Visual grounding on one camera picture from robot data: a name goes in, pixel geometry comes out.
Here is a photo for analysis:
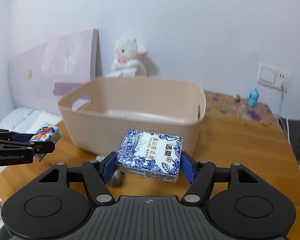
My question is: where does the blue white tissue pack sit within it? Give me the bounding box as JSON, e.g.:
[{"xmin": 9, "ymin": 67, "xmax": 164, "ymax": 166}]
[{"xmin": 116, "ymin": 129, "xmax": 183, "ymax": 183}]

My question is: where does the colourful cartoon tissue pack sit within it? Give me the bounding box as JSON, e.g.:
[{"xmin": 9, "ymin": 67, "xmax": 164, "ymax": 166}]
[{"xmin": 29, "ymin": 123, "xmax": 63, "ymax": 162}]

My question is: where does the green fabric scrunchie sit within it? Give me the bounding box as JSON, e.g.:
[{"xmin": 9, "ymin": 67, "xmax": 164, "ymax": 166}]
[{"xmin": 96, "ymin": 154, "xmax": 122, "ymax": 187}]

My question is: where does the white bed pillow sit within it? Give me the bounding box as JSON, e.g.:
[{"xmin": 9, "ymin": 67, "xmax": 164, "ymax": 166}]
[{"xmin": 0, "ymin": 107, "xmax": 62, "ymax": 133}]

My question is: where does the beige plastic storage bin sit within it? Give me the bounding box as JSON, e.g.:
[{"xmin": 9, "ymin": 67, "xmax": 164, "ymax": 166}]
[{"xmin": 57, "ymin": 76, "xmax": 206, "ymax": 154}]

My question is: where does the pink lilac bed headboard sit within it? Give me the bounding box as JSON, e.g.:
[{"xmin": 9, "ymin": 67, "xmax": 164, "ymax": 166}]
[{"xmin": 9, "ymin": 29, "xmax": 98, "ymax": 115}]

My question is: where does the purple flower pattern mat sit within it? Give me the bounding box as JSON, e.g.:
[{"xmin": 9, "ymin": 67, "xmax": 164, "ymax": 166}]
[{"xmin": 204, "ymin": 90, "xmax": 279, "ymax": 126}]

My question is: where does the tiny colourful toy figure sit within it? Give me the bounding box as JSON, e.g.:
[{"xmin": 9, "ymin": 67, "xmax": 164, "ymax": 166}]
[{"xmin": 234, "ymin": 94, "xmax": 241, "ymax": 102}]

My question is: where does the blue bird figurine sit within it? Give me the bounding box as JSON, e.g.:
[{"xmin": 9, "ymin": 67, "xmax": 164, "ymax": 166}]
[{"xmin": 247, "ymin": 88, "xmax": 259, "ymax": 107}]

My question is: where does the black chair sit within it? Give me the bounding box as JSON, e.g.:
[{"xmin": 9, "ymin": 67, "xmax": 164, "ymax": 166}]
[{"xmin": 279, "ymin": 118, "xmax": 300, "ymax": 161}]

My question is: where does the white plush lamb toy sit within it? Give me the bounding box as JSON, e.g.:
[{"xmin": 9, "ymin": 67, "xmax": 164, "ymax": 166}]
[{"xmin": 111, "ymin": 37, "xmax": 148, "ymax": 76}]

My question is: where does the white wall switch socket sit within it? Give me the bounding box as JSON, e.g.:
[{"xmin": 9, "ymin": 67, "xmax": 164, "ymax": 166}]
[{"xmin": 257, "ymin": 64, "xmax": 291, "ymax": 93}]

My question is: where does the white power cable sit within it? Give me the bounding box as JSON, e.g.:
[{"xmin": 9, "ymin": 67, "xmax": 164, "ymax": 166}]
[{"xmin": 278, "ymin": 80, "xmax": 292, "ymax": 144}]

